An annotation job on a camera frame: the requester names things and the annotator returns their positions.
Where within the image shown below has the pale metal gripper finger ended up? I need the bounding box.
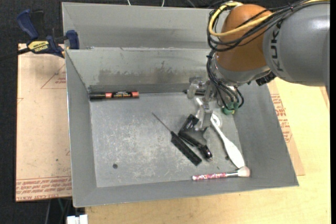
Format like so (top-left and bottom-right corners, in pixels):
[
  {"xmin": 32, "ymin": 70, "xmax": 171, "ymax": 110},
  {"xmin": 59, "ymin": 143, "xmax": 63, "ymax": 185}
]
[
  {"xmin": 187, "ymin": 77, "xmax": 209, "ymax": 99},
  {"xmin": 195, "ymin": 108, "xmax": 213, "ymax": 132}
]

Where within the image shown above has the black folding tool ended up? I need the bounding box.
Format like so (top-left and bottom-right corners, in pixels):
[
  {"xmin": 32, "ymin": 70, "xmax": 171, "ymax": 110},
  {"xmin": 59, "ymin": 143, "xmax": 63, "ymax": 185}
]
[{"xmin": 178, "ymin": 113, "xmax": 213, "ymax": 162}]

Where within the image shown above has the black tail comb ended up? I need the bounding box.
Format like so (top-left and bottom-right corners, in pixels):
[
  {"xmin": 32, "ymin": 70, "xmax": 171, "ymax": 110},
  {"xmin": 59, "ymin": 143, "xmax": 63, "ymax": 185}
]
[{"xmin": 151, "ymin": 112, "xmax": 203, "ymax": 166}]

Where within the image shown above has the white plastic utensil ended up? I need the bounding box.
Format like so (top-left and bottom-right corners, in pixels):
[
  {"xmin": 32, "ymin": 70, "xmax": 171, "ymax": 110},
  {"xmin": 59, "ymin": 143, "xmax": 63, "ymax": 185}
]
[{"xmin": 196, "ymin": 98, "xmax": 246, "ymax": 169}]

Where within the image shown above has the pink makeup brush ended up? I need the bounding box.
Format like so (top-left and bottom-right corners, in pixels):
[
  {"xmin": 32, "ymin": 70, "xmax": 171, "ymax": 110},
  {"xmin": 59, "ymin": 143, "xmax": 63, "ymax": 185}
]
[{"xmin": 191, "ymin": 166, "xmax": 251, "ymax": 182}]

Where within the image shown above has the grey metal bin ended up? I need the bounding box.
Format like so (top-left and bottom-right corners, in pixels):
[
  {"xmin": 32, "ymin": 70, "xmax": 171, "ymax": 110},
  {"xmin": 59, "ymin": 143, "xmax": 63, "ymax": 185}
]
[{"xmin": 61, "ymin": 2, "xmax": 299, "ymax": 208}]

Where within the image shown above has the black and orange marker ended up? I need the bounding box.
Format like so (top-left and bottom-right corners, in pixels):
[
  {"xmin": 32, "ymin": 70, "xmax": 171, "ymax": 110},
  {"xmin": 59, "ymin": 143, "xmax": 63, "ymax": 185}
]
[{"xmin": 89, "ymin": 91, "xmax": 140, "ymax": 101}]

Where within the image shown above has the brown cardboard board red print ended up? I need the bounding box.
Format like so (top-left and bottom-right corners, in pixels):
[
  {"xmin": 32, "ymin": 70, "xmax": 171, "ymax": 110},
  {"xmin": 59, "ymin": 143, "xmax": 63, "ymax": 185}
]
[{"xmin": 15, "ymin": 43, "xmax": 307, "ymax": 202}]

